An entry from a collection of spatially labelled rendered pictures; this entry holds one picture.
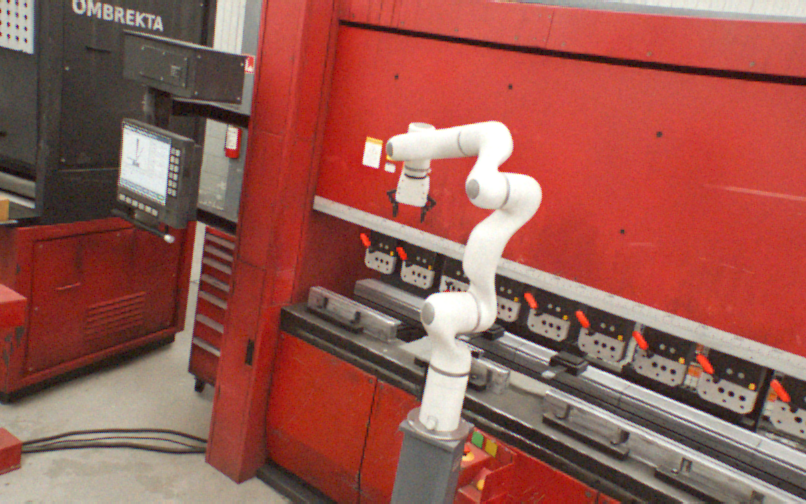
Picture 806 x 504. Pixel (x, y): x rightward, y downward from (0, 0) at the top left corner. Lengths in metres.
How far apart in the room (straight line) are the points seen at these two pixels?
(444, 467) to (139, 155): 1.82
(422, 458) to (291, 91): 1.62
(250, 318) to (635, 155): 1.81
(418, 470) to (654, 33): 1.53
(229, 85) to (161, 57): 0.28
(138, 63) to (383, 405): 1.73
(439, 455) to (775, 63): 1.47
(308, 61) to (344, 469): 1.75
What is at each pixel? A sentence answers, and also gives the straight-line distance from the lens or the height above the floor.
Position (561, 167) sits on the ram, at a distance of 2.58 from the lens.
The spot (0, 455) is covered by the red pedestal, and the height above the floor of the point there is 0.09.
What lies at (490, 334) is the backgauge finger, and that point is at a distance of 3.04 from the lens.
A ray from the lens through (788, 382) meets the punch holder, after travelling 2.47.
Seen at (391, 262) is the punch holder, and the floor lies 1.23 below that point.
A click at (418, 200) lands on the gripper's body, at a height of 1.61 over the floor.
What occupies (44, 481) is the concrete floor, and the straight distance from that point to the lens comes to 3.71.
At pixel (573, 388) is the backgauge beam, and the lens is 2.99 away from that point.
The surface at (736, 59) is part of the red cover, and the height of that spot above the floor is 2.19.
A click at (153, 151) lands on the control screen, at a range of 3.11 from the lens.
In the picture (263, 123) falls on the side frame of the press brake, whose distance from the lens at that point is 3.18.
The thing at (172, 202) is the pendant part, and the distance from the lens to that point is 3.00.
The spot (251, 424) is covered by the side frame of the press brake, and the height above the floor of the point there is 0.30.
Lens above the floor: 2.00
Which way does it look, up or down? 14 degrees down
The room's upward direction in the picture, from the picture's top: 11 degrees clockwise
